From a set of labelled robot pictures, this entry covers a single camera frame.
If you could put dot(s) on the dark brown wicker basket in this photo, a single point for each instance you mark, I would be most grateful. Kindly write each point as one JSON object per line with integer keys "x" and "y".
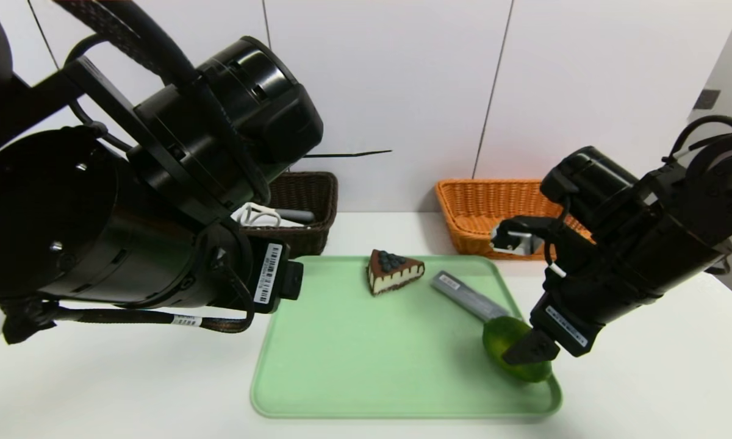
{"x": 308, "y": 195}

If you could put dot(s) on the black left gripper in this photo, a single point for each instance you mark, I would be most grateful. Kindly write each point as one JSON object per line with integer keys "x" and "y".
{"x": 269, "y": 273}

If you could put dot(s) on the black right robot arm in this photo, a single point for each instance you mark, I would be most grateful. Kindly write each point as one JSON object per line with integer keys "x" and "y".
{"x": 665, "y": 225}

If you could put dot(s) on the orange wicker basket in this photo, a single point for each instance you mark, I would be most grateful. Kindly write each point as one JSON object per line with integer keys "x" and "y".
{"x": 470, "y": 207}

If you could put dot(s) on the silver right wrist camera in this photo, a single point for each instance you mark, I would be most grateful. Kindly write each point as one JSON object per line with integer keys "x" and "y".
{"x": 515, "y": 241}

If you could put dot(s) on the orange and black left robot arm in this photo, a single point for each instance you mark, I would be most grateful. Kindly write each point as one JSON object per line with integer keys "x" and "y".
{"x": 67, "y": 213}

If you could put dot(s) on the light green plastic tray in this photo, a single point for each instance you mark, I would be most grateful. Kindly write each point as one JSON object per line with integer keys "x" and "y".
{"x": 354, "y": 366}

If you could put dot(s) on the chocolate blueberry cake slice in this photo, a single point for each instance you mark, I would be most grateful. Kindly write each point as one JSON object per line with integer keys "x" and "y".
{"x": 393, "y": 280}

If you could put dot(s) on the green lime fruit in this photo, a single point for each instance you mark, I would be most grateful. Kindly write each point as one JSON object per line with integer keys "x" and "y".
{"x": 494, "y": 338}

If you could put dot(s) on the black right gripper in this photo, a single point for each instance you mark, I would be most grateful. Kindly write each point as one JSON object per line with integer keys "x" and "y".
{"x": 565, "y": 326}

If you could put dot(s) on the grey pencil lead case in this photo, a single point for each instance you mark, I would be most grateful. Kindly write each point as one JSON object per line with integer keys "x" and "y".
{"x": 463, "y": 294}

